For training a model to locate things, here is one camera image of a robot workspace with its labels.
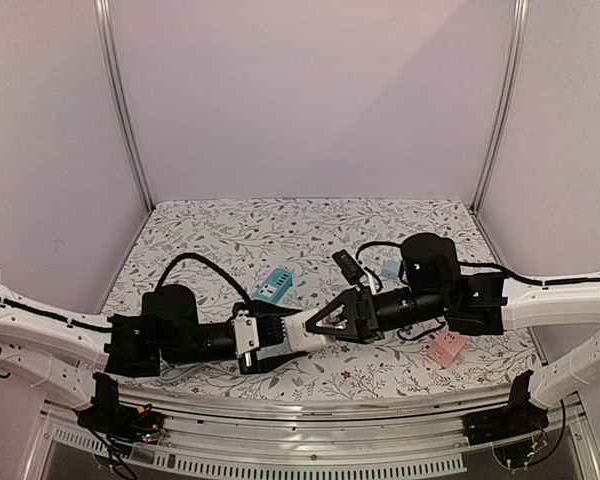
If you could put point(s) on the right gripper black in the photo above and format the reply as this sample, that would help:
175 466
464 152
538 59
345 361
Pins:
366 316

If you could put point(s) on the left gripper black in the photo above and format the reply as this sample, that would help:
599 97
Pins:
263 364

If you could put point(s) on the white cube socket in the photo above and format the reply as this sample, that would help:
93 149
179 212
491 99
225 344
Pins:
298 338

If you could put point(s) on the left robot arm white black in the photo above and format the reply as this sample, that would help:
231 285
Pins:
77 358

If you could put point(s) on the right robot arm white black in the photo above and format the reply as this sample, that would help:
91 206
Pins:
485 303

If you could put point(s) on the small blue charger plug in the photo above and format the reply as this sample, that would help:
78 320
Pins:
391 270

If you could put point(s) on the teal power strip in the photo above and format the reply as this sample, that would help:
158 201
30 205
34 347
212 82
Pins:
274 287

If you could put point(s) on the floral patterned table mat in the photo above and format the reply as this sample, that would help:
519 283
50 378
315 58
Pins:
212 246

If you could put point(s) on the pink cube socket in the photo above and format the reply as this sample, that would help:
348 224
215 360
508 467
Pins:
445 347

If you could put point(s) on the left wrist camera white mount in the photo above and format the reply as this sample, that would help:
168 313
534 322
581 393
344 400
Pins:
246 343

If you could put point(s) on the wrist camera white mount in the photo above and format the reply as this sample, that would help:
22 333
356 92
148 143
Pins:
246 343
356 273

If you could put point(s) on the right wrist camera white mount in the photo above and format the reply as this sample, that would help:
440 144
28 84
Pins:
356 273

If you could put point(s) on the front aluminium rail base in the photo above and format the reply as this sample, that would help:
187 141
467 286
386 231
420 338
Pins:
417 437

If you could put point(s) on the right aluminium frame post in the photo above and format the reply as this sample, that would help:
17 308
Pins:
506 93

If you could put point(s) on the aluminium frame post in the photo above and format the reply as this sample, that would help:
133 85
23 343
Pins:
506 93
105 26

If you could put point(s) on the left aluminium frame post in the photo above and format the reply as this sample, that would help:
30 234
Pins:
105 26

